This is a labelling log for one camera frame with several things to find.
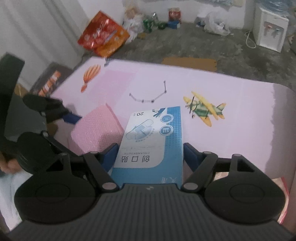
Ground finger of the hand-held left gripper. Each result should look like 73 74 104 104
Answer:
24 94 81 125
42 131 80 156

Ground white curtain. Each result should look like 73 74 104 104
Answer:
0 0 93 70

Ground red snack bag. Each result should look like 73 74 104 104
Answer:
77 10 130 58

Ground white water dispenser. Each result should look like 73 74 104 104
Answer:
253 5 289 52

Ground pink soft packet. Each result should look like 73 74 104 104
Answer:
70 103 125 156

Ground white cable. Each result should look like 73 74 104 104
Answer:
245 30 257 49

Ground person's left hand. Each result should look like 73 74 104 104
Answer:
0 153 22 174

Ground small red packet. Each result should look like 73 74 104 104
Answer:
168 8 182 24

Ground green bottles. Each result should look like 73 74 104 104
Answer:
143 14 167 32

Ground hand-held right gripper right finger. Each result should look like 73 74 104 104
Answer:
181 143 255 192

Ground blue bandage box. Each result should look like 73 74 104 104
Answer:
110 106 184 188

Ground pink wet wipes packet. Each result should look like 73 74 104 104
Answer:
273 177 290 225

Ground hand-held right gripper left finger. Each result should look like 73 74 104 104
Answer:
46 143 119 193

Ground crumpled white plastic bag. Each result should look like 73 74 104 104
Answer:
196 11 232 36
125 7 144 42

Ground flat cardboard piece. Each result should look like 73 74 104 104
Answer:
161 57 216 72

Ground black and orange appliance box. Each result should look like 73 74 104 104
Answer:
30 62 74 98

